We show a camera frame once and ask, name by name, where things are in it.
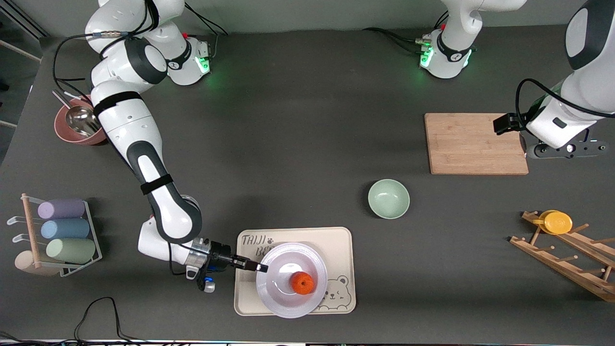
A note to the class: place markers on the wooden peg dish rack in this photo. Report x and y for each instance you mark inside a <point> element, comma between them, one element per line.
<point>567,262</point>

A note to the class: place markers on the wooden rod of cup rack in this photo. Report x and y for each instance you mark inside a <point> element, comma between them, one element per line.
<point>31,230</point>

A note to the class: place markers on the white round plate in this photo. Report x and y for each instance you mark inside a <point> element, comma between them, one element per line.
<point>283,269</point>

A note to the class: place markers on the white frame bar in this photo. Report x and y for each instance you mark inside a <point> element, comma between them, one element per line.
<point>19,49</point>

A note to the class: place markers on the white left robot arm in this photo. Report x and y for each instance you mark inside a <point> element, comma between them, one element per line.
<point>586,72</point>

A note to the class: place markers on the beige cup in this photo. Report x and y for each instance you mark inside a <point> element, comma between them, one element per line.
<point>24,263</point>

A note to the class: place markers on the wooden cutting board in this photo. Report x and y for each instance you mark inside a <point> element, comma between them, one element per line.
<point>456,144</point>

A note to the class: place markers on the cream tray with bear print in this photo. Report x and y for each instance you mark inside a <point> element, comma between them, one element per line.
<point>341,250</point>

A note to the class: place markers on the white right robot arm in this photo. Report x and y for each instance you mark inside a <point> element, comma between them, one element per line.
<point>129,125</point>

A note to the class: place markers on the orange fruit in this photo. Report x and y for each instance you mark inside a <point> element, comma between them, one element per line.
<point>303,283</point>

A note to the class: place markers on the blue cup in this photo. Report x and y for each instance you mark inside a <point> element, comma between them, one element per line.
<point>65,228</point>

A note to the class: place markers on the light green bowl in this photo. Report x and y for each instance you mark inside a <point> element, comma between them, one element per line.
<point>388,199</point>

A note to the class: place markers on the pink bowl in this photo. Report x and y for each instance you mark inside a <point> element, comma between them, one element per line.
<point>67,134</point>

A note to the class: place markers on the green cup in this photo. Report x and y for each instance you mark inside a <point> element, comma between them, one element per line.
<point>72,250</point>

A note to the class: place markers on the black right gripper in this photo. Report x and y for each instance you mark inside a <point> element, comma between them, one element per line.
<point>221,256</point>

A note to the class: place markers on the purple cup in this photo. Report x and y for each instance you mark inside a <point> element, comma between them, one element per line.
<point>62,209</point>

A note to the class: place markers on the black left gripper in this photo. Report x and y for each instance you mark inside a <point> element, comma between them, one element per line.
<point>503,123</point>

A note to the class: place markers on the yellow cup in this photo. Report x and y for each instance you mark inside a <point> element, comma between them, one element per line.
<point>557,222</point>

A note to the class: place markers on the metal scoop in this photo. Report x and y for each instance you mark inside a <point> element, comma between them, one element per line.
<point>81,120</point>

